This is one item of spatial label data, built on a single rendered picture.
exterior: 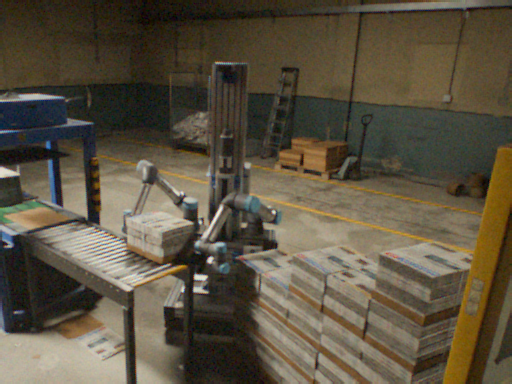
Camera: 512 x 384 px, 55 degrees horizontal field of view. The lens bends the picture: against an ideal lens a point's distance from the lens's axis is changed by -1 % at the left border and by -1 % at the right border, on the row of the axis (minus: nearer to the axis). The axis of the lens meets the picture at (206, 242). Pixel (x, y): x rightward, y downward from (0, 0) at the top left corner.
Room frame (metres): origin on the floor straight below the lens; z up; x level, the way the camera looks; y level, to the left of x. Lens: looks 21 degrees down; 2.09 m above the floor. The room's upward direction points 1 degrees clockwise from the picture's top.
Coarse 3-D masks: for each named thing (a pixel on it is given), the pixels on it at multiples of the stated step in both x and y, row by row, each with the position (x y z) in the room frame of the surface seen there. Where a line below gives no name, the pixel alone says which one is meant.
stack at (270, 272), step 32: (256, 256) 3.02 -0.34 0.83; (288, 256) 3.03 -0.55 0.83; (256, 288) 2.79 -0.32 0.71; (288, 288) 2.55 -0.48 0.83; (256, 320) 2.77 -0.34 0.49; (288, 320) 2.49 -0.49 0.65; (320, 320) 2.27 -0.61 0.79; (256, 352) 2.75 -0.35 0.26; (288, 352) 2.47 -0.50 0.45; (320, 352) 2.26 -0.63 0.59; (352, 352) 2.05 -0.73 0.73
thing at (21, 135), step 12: (72, 120) 4.15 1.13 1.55; (0, 132) 3.45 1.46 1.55; (12, 132) 3.49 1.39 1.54; (24, 132) 3.56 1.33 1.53; (36, 132) 3.63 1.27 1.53; (48, 132) 3.70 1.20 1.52; (60, 132) 3.77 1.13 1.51; (72, 132) 3.85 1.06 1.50; (84, 132) 3.93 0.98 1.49; (0, 144) 3.42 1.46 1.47; (12, 144) 3.49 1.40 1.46; (24, 144) 3.55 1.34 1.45
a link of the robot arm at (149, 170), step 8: (144, 168) 3.47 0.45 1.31; (152, 168) 3.46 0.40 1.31; (144, 176) 3.43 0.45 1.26; (152, 176) 3.43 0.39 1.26; (144, 184) 3.42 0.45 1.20; (152, 184) 3.43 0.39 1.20; (144, 192) 3.41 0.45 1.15; (136, 200) 3.41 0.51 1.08; (144, 200) 3.41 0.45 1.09; (136, 208) 3.39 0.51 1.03
